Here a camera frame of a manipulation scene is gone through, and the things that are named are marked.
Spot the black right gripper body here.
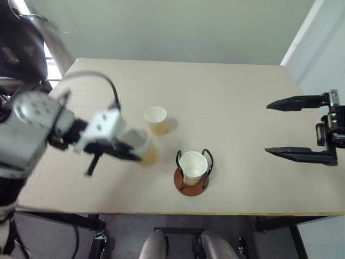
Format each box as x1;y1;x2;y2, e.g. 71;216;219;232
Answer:
314;89;345;149

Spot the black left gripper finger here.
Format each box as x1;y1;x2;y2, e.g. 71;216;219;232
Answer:
85;152;101;176
107;141;143;162

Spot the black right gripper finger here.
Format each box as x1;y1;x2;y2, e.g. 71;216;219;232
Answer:
266;94;323;112
264;146;339;168

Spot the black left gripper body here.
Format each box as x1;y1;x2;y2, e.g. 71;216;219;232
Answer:
82;137;123;159

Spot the white and tan paper cup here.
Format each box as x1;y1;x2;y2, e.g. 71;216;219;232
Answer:
121;128;160;166
143;106;168;136
178;151;209;187

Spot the white partition panel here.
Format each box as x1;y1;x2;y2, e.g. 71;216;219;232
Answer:
280;0;345;94

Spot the dark rounded grey shape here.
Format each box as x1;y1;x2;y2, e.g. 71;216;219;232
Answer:
137;231;168;259
198;231;240;259

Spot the silver metal pole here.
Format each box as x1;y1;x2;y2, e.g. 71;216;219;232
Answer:
25;13;75;78

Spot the dark bulky background object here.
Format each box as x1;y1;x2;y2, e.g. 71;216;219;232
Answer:
0;0;53;94

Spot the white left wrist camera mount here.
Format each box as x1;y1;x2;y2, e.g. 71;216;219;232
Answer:
74;108;127;152

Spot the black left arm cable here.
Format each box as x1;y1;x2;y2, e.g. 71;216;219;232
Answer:
60;70;121;110

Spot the black table frame leg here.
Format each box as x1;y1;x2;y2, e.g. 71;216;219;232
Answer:
15;207;107;259

